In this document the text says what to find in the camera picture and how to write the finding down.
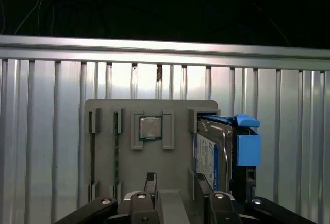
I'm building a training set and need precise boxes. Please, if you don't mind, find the green RAM stick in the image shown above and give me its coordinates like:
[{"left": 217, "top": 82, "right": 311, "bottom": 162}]
[{"left": 113, "top": 111, "right": 120, "bottom": 199}]

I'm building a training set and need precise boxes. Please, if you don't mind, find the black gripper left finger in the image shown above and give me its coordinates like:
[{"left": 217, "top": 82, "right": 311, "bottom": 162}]
[{"left": 54, "top": 172, "right": 159, "bottom": 224}]

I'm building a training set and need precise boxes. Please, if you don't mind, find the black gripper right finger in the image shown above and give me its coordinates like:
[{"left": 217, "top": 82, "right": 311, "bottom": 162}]
[{"left": 194, "top": 173, "right": 317, "bottom": 224}]

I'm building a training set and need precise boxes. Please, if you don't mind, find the hard disk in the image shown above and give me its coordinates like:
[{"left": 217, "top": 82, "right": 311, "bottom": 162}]
[{"left": 192, "top": 113, "right": 261, "bottom": 202}]

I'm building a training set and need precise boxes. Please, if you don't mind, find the grey parts rack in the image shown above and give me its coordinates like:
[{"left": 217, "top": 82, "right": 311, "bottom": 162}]
[{"left": 84, "top": 99, "right": 222, "bottom": 224}]

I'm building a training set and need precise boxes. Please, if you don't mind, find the silver CPU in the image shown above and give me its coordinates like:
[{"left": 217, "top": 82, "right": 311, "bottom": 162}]
[{"left": 139, "top": 115, "right": 163, "bottom": 141}]

